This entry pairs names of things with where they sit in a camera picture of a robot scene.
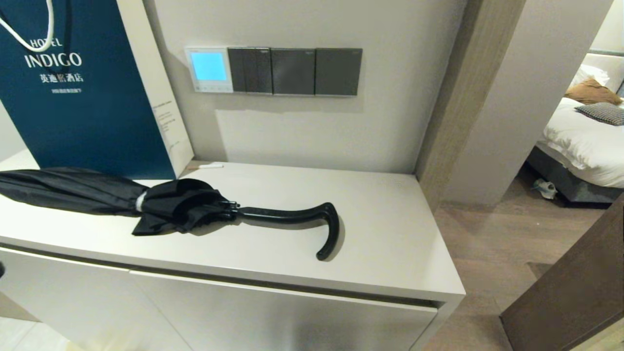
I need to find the white and teal sneaker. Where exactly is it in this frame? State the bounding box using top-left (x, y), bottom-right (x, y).
top-left (533, 178), bottom-right (559, 200)

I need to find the white wall thermostat panel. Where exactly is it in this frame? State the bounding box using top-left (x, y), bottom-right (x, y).
top-left (184, 47), bottom-right (234, 94)

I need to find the black folded umbrella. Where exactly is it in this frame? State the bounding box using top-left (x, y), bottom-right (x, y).
top-left (0, 168), bottom-right (340, 262)

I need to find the dark grey three-gang wall switch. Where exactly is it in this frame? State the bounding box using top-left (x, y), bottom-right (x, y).
top-left (227, 47), bottom-right (273, 95)

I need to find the white rope bag handle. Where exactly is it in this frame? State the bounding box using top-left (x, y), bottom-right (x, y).
top-left (0, 0), bottom-right (55, 53)

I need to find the grey single rocker switch panel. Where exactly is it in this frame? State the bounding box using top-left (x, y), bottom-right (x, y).
top-left (271, 48), bottom-right (316, 96)
top-left (315, 48), bottom-right (363, 97)

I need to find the light wooden door frame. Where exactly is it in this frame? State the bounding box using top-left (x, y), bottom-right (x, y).
top-left (414, 0), bottom-right (529, 210)

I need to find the houndstooth patterned cushion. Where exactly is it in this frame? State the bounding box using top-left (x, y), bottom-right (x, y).
top-left (575, 101), bottom-right (624, 126)

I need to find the brown wooden door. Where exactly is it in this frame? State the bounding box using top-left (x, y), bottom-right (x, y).
top-left (500, 193), bottom-right (624, 351)

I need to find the blue Hotel Indigo paper bag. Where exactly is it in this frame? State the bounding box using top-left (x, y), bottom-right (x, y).
top-left (0, 0), bottom-right (195, 180)

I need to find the white pillow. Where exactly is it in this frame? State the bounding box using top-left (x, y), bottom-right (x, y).
top-left (570, 53), bottom-right (624, 96)

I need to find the brown cushion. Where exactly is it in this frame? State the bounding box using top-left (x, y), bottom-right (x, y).
top-left (565, 78), bottom-right (624, 105)

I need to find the white cabinet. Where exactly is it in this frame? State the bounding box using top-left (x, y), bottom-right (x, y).
top-left (0, 149), bottom-right (466, 351)

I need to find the bed with white duvet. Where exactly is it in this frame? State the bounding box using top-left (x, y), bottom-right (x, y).
top-left (526, 49), bottom-right (624, 203)

